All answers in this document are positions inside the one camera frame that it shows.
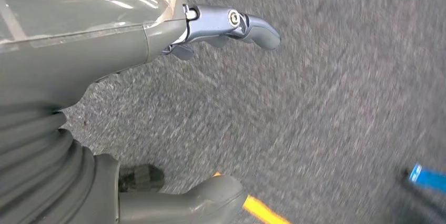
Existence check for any yellow floor tape corner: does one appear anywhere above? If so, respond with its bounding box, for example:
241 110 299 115
213 171 292 224

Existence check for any blue metal shelf rack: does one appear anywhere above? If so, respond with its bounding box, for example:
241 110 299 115
397 163 446 196

